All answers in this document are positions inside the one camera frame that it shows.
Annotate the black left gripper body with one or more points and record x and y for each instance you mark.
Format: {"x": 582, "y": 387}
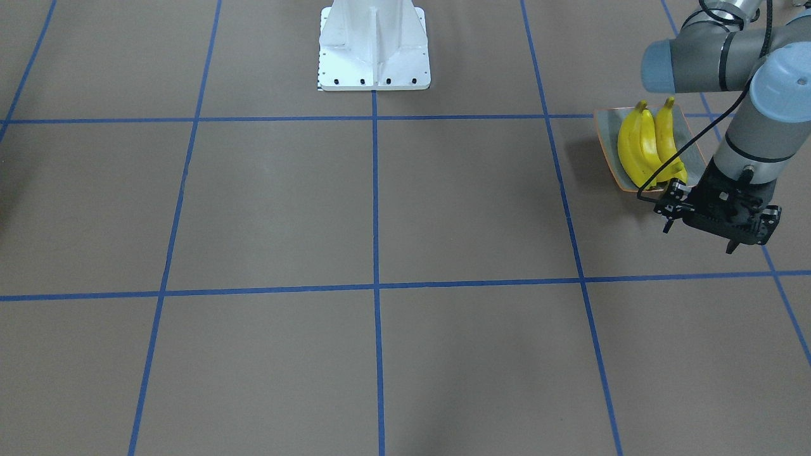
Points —
{"x": 674, "y": 204}

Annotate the yellow banana curved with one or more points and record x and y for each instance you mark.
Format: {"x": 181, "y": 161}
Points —
{"x": 665, "y": 143}

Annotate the yellow banana basket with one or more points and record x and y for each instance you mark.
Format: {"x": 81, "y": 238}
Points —
{"x": 648, "y": 144}

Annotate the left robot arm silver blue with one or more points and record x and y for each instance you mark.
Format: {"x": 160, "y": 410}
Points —
{"x": 715, "y": 51}

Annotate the grey square plate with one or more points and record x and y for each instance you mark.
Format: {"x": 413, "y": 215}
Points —
{"x": 608, "y": 123}

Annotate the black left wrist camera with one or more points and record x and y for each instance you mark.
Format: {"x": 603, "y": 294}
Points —
{"x": 673, "y": 204}

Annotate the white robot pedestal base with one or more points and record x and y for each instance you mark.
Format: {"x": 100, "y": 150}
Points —
{"x": 373, "y": 46}

